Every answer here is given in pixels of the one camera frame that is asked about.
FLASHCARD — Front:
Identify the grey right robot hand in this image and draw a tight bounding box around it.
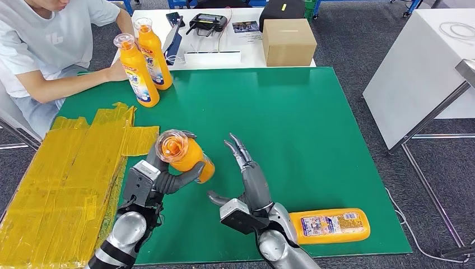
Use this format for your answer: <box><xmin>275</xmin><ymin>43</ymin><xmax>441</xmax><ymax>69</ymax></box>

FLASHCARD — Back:
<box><xmin>207</xmin><ymin>133</ymin><xmax>273</xmax><ymax>213</ymax></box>

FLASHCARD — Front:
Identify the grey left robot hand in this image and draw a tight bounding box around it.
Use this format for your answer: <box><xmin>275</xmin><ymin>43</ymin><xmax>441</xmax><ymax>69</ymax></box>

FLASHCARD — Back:
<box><xmin>146</xmin><ymin>129</ymin><xmax>206</xmax><ymax>196</ymax></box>

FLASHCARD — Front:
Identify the orange detergent bottle clear cap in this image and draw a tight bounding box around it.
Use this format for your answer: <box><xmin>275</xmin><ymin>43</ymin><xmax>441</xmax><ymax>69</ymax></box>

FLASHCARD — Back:
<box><xmin>155</xmin><ymin>129</ymin><xmax>216</xmax><ymax>184</ymax></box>
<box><xmin>133</xmin><ymin>17</ymin><xmax>174</xmax><ymax>91</ymax></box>
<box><xmin>113</xmin><ymin>33</ymin><xmax>161</xmax><ymax>108</ymax></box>
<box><xmin>288</xmin><ymin>207</ymin><xmax>371</xmax><ymax>246</ymax></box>

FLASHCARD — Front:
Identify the green table mat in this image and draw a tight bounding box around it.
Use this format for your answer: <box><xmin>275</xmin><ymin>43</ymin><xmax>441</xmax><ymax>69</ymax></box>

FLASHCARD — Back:
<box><xmin>55</xmin><ymin>67</ymin><xmax>413</xmax><ymax>266</ymax></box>

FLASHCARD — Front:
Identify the person's right hand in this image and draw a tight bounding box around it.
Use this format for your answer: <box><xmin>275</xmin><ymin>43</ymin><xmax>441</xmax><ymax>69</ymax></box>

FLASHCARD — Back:
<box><xmin>106</xmin><ymin>59</ymin><xmax>129</xmax><ymax>82</ymax></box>

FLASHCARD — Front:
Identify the long white box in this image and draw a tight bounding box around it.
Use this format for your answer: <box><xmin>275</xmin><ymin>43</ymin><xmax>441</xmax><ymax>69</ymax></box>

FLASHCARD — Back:
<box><xmin>183</xmin><ymin>51</ymin><xmax>242</xmax><ymax>68</ymax></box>

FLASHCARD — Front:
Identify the white desk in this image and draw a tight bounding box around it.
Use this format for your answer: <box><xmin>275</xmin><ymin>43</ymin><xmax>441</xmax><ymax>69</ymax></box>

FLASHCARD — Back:
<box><xmin>108</xmin><ymin>8</ymin><xmax>316</xmax><ymax>72</ymax></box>

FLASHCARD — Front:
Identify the tablet in dark case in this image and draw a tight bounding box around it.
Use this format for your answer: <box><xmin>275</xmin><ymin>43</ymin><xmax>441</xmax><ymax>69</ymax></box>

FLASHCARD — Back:
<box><xmin>163</xmin><ymin>16</ymin><xmax>184</xmax><ymax>67</ymax></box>

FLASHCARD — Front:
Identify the brown cardboard box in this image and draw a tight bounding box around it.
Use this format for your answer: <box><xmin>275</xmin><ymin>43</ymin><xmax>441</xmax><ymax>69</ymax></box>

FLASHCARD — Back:
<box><xmin>262</xmin><ymin>18</ymin><xmax>318</xmax><ymax>68</ymax></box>

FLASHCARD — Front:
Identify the printed leaflet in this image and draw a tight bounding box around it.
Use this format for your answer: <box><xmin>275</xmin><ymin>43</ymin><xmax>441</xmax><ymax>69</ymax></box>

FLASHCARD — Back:
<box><xmin>231</xmin><ymin>20</ymin><xmax>262</xmax><ymax>43</ymax></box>

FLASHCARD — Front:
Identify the black remote controller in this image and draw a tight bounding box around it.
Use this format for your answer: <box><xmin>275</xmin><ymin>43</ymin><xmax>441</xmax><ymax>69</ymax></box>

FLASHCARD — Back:
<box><xmin>185</xmin><ymin>13</ymin><xmax>228</xmax><ymax>38</ymax></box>

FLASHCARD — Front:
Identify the dark smartphone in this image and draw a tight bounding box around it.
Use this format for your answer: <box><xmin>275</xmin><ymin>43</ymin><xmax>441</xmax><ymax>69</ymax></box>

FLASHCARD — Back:
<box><xmin>166</xmin><ymin>12</ymin><xmax>185</xmax><ymax>29</ymax></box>

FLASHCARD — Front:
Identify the white bench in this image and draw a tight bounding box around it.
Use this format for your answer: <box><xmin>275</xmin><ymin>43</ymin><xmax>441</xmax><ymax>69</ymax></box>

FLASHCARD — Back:
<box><xmin>0</xmin><ymin>80</ymin><xmax>43</xmax><ymax>153</ymax></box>

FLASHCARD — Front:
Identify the black bag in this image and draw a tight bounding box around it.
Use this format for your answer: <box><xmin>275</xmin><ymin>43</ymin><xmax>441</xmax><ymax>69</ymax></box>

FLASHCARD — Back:
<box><xmin>258</xmin><ymin>0</ymin><xmax>306</xmax><ymax>34</ymax></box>

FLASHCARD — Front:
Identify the green plastic crate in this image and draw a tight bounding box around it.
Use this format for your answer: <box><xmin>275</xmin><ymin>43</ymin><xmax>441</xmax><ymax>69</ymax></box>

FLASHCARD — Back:
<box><xmin>302</xmin><ymin>0</ymin><xmax>316</xmax><ymax>21</ymax></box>

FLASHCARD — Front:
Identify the person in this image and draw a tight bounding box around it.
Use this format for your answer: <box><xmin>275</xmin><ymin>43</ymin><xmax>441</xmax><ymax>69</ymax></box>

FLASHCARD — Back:
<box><xmin>0</xmin><ymin>0</ymin><xmax>139</xmax><ymax>138</ymax></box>

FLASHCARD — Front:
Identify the white side table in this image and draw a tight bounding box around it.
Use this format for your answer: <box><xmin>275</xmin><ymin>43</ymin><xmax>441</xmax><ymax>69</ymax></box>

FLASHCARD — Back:
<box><xmin>362</xmin><ymin>8</ymin><xmax>475</xmax><ymax>151</ymax></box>

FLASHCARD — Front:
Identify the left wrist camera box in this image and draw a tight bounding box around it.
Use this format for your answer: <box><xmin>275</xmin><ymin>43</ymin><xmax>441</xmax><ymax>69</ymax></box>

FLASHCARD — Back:
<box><xmin>122</xmin><ymin>160</ymin><xmax>161</xmax><ymax>207</ymax></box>

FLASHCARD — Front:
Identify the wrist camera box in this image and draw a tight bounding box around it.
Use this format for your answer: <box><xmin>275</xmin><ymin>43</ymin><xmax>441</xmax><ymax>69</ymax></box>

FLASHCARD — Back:
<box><xmin>122</xmin><ymin>160</ymin><xmax>161</xmax><ymax>207</ymax></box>
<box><xmin>220</xmin><ymin>198</ymin><xmax>270</xmax><ymax>235</ymax></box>

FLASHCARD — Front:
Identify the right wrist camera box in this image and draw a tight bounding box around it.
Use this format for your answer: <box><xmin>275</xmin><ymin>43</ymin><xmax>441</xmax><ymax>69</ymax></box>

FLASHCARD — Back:
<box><xmin>220</xmin><ymin>198</ymin><xmax>270</xmax><ymax>235</ymax></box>

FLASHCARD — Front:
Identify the thin red cable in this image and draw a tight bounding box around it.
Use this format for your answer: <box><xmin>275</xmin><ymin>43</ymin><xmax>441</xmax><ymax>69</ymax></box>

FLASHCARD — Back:
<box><xmin>217</xmin><ymin>8</ymin><xmax>232</xmax><ymax>53</ymax></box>

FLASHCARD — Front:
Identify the white floor cable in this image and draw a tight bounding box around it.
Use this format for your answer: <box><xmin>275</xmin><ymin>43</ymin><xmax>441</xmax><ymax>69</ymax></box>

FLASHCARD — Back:
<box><xmin>385</xmin><ymin>189</ymin><xmax>475</xmax><ymax>265</ymax></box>

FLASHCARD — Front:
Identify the blue metal rack frame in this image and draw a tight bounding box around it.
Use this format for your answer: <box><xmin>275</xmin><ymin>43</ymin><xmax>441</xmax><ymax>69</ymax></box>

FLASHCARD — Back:
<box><xmin>311</xmin><ymin>0</ymin><xmax>424</xmax><ymax>19</ymax></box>
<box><xmin>108</xmin><ymin>0</ymin><xmax>133</xmax><ymax>16</ymax></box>
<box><xmin>167</xmin><ymin>0</ymin><xmax>268</xmax><ymax>10</ymax></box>

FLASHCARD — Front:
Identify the steel table frame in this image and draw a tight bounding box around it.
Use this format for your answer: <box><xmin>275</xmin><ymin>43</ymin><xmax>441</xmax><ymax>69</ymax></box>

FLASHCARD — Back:
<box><xmin>385</xmin><ymin>58</ymin><xmax>475</xmax><ymax>261</ymax></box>

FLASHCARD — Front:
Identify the coiled white cable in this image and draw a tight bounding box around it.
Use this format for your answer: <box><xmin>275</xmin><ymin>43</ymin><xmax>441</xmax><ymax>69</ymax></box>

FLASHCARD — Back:
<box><xmin>438</xmin><ymin>21</ymin><xmax>475</xmax><ymax>45</ymax></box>

